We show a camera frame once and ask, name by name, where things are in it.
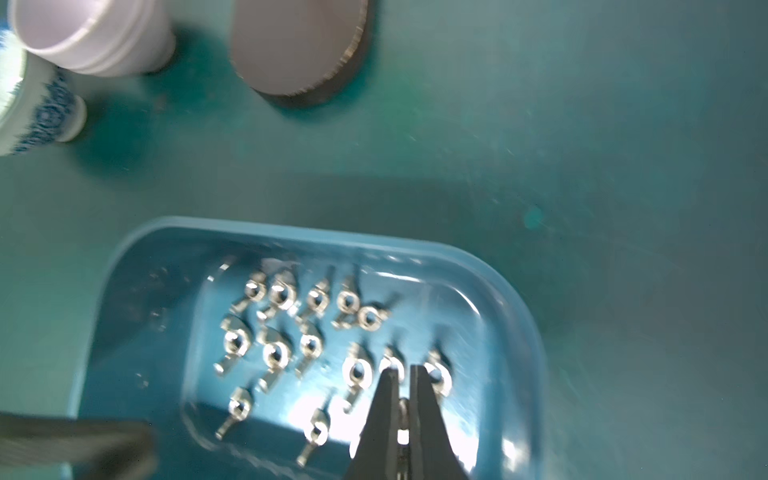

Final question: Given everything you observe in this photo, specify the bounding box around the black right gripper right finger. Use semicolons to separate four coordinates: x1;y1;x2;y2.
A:
409;365;469;480

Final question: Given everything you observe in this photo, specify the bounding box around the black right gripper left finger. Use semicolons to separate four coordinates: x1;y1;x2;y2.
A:
343;369;400;480

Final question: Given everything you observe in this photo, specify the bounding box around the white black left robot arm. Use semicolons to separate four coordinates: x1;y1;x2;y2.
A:
1;412;158;479

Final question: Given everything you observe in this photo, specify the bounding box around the silver wing nut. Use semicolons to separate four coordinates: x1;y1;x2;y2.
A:
331;275;361;330
378;345;406;385
230;271;268;316
257;327;293;393
256;270;298;324
295;322;325;379
342;342;374;414
357;305;390;332
423;348;453;398
296;278;330;325
213;315;253;377
215;387;254;440

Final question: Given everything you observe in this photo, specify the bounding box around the blue plastic storage box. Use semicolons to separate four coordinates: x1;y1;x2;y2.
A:
68;217;546;479

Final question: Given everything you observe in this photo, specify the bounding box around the copper cup tree stand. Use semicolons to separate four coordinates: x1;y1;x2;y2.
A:
229;0;378;108

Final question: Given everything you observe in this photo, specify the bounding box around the blue floral ceramic bowl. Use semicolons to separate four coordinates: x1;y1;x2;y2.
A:
1;21;87;156

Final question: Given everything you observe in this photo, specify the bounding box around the pink ceramic bowl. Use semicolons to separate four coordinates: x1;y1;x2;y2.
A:
7;0;176;78

